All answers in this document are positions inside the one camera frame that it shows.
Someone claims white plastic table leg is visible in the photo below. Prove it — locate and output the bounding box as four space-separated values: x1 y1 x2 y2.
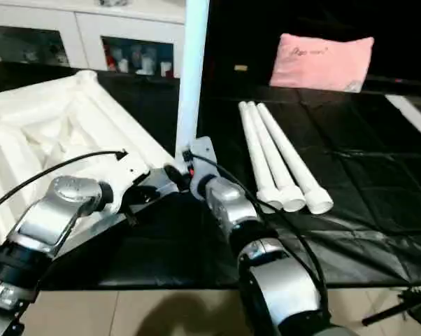
256 102 335 216
174 0 211 164
246 101 308 214
238 101 283 214

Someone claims white plastic table top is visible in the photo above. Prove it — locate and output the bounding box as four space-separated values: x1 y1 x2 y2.
0 69 192 255

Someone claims black work mat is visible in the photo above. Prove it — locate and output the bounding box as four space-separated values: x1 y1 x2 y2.
0 59 421 292

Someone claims red bottle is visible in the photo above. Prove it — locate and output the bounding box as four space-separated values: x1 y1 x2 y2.
102 43 115 72

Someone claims pink pillow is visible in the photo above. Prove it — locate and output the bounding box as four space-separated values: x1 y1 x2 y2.
269 32 376 94

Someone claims white glass-door cabinet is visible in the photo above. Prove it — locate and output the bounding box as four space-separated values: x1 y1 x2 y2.
0 0 189 79

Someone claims black tripod stand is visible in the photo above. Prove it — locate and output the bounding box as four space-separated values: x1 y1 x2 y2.
360 285 421 329

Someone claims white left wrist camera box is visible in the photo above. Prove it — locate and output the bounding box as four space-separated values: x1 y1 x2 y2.
107 162 178 215

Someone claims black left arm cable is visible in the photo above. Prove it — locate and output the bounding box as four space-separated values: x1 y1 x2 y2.
0 148 128 218

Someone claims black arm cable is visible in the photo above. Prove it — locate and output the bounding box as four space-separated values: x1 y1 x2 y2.
0 148 128 218
180 148 331 303

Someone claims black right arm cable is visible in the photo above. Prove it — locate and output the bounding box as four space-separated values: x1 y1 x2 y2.
180 148 331 303

